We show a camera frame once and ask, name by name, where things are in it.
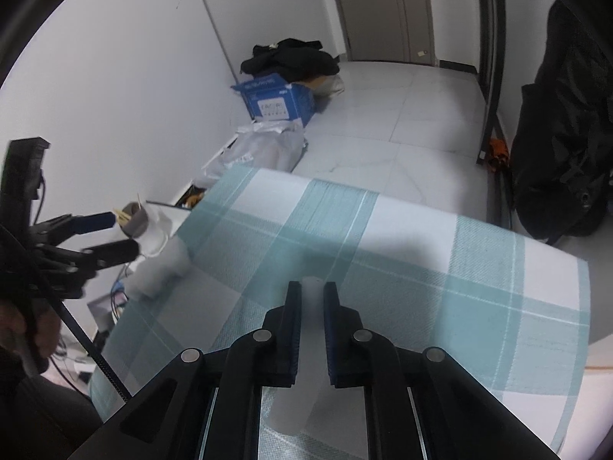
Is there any person's leg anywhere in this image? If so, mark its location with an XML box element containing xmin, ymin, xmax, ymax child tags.
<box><xmin>0</xmin><ymin>350</ymin><xmax>103</xmax><ymax>460</ymax></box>

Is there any teal checked tablecloth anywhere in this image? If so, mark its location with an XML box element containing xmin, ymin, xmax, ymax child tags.
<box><xmin>89</xmin><ymin>163</ymin><xmax>591</xmax><ymax>460</ymax></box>

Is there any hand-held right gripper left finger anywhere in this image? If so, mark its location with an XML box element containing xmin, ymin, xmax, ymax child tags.
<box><xmin>67</xmin><ymin>280</ymin><xmax>303</xmax><ymax>460</ymax></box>

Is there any beige plastic bag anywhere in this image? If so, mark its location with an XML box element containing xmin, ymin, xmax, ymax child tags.
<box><xmin>306</xmin><ymin>73</ymin><xmax>346</xmax><ymax>99</ymax></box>

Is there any black hanging backpack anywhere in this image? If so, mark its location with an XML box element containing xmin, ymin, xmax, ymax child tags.
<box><xmin>508</xmin><ymin>0</ymin><xmax>613</xmax><ymax>245</ymax></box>

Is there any black braided cable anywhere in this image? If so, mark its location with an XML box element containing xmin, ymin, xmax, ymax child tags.
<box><xmin>0</xmin><ymin>223</ymin><xmax>132</xmax><ymax>401</ymax></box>

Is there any person's left hand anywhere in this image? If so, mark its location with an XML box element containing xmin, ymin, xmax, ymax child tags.
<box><xmin>0</xmin><ymin>303</ymin><xmax>61</xmax><ymax>371</ymax></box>

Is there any blue cardboard box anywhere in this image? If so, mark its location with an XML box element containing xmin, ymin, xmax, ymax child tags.
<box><xmin>231</xmin><ymin>73</ymin><xmax>317</xmax><ymax>128</ymax></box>

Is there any grey storage box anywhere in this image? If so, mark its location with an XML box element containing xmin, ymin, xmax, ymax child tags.
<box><xmin>87</xmin><ymin>294</ymin><xmax>123</xmax><ymax>331</ymax></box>

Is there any white foam piece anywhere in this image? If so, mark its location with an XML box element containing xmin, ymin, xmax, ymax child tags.
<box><xmin>127</xmin><ymin>240</ymin><xmax>192</xmax><ymax>298</ymax></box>

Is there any grey toothpick holder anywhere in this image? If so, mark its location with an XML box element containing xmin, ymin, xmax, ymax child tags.
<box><xmin>112</xmin><ymin>194</ymin><xmax>150</xmax><ymax>238</ymax></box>

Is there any grey plastic bag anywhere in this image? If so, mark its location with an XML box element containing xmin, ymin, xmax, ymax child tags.
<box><xmin>200</xmin><ymin>120</ymin><xmax>307</xmax><ymax>190</ymax></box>

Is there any grey door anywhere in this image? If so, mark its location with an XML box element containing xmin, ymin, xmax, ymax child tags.
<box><xmin>326</xmin><ymin>0</ymin><xmax>436</xmax><ymax>65</ymax></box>

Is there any orange and black tool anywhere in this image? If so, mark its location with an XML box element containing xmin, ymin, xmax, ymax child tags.
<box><xmin>488</xmin><ymin>138</ymin><xmax>509</xmax><ymax>171</ymax></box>

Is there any white wall conduit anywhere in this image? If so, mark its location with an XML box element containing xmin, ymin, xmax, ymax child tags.
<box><xmin>189</xmin><ymin>0</ymin><xmax>240</xmax><ymax>84</ymax></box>

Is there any black clothes pile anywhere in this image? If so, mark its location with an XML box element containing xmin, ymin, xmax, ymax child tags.
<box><xmin>239</xmin><ymin>38</ymin><xmax>340</xmax><ymax>77</ymax></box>

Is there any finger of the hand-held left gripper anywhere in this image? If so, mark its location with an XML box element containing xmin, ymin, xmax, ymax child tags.
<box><xmin>37</xmin><ymin>240</ymin><xmax>141</xmax><ymax>270</ymax></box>
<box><xmin>31</xmin><ymin>211</ymin><xmax>116</xmax><ymax>245</ymax></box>

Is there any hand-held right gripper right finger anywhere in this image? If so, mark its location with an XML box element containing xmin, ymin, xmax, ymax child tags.
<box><xmin>323</xmin><ymin>282</ymin><xmax>561</xmax><ymax>460</ymax></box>

